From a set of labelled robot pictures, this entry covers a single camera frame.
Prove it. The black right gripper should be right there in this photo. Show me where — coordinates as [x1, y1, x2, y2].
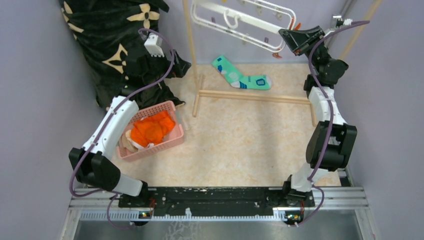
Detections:
[278, 26, 331, 72]

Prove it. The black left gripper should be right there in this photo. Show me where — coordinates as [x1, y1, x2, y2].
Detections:
[142, 48, 190, 85]

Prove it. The white multi-clip hanger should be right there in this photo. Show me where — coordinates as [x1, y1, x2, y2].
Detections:
[190, 0, 297, 54]

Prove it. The orange underwear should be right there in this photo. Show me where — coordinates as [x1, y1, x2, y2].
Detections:
[128, 110, 176, 149]

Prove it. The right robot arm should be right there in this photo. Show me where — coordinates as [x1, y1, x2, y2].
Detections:
[279, 26, 358, 206]

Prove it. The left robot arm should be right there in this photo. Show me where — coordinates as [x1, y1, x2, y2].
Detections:
[68, 49, 191, 207]

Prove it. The black floral blanket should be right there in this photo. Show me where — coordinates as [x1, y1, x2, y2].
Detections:
[59, 0, 184, 109]

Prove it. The green blue patterned sock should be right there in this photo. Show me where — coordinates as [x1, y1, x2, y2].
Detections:
[211, 55, 273, 91]

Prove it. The pink plastic basket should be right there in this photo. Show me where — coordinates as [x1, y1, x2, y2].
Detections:
[116, 100, 184, 162]

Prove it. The beige cloth in basket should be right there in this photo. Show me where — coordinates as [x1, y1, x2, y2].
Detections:
[121, 130, 146, 153]

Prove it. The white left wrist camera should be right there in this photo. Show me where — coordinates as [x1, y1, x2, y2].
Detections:
[144, 33, 165, 58]

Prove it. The wooden drying rack frame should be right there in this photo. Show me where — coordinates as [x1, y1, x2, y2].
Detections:
[182, 0, 382, 125]

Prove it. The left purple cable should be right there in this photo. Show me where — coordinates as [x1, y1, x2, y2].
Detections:
[68, 27, 176, 230]

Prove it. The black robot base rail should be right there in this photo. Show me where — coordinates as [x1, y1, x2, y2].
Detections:
[118, 186, 315, 217]

